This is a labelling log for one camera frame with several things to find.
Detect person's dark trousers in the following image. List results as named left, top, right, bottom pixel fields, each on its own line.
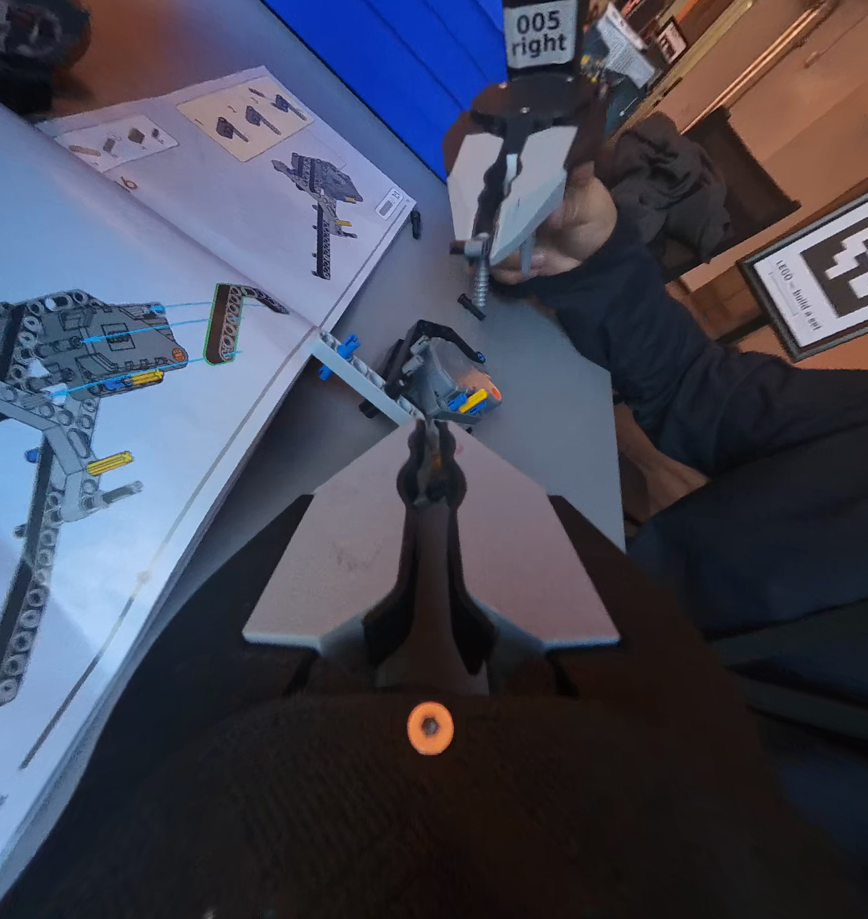
left=624, top=445, right=868, bottom=640

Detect person's right forearm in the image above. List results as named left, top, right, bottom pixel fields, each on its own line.
left=531, top=215, right=868, bottom=478

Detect lego instruction booklet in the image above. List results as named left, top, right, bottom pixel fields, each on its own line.
left=0, top=66, right=418, bottom=898

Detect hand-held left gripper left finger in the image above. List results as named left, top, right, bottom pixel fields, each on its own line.
left=242, top=422, right=419, bottom=665

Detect black cardboard lego box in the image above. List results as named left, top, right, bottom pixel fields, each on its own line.
left=0, top=0, right=94, bottom=119

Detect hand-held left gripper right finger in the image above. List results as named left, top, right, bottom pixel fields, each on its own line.
left=443, top=422, right=623, bottom=674

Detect framed marker sign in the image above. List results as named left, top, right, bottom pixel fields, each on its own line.
left=735, top=179, right=868, bottom=362

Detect dark jacket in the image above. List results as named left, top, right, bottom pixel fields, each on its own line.
left=598, top=111, right=802, bottom=282

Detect person's right hand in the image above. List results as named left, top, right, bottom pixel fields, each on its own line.
left=491, top=164, right=619, bottom=284

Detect partly built lego model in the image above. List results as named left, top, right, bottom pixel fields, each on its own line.
left=318, top=319, right=504, bottom=507

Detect blue panel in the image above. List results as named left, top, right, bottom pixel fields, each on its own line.
left=262, top=0, right=510, bottom=184

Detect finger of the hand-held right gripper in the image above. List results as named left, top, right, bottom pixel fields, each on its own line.
left=488, top=125, right=579, bottom=275
left=445, top=133, right=523, bottom=247

